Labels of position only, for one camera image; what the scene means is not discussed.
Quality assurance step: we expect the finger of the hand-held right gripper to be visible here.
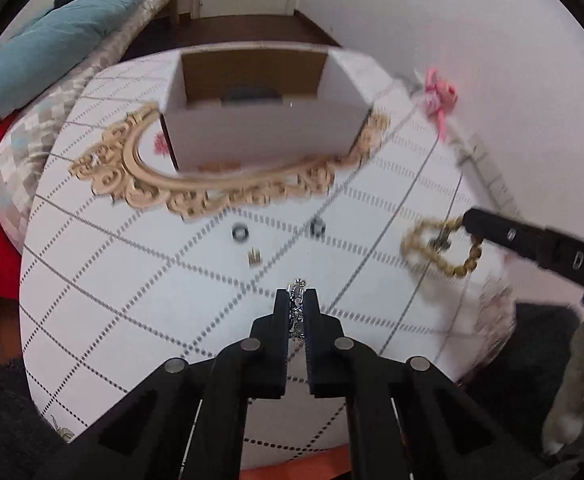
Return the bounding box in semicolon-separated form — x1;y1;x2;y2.
463;208;549;267

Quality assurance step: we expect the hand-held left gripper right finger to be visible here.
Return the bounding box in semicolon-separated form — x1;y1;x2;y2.
304;288;548;480

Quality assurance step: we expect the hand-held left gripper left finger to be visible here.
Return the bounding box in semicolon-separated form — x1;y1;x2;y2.
37;288;293;480

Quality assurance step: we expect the silver chain bracelet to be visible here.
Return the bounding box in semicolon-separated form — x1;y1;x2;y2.
287;277;308;342

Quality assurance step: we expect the gold bead bracelet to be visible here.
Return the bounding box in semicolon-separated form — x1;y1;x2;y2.
400;215;484;279

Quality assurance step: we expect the dark grey rug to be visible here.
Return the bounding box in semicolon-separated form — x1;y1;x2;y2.
0;301;584;480

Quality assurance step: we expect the white checked tablecloth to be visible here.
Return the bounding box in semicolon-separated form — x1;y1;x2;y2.
18;50;519;463

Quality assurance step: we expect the beige furry object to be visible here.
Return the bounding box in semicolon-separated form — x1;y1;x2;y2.
541;310;584;457

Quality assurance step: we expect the pink ribbon bow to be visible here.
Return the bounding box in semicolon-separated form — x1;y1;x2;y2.
422;66;459;142

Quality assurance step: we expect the white cardboard box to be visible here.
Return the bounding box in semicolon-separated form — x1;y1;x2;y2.
160;44;373;171

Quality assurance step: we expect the ornate gold framed mirror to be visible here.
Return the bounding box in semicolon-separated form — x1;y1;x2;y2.
69;101;392;222

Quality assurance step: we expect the teal blanket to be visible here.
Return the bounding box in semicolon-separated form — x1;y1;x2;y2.
0;0;196;128

